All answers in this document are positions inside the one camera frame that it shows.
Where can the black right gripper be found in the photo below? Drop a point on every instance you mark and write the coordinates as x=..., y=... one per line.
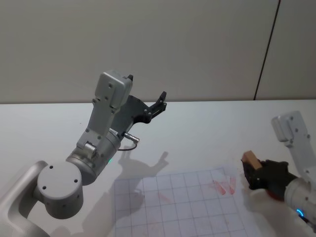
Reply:
x=276, y=176

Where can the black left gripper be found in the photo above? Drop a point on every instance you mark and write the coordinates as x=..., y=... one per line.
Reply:
x=133, y=111

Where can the small wooden block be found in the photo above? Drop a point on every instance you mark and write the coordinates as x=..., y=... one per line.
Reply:
x=252, y=159

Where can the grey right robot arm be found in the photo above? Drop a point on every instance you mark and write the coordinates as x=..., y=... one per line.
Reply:
x=298, y=138

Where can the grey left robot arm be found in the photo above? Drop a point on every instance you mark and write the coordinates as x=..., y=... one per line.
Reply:
x=59, y=187

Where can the white grid paper sheet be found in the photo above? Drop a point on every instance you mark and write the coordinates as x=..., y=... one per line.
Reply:
x=177, y=207

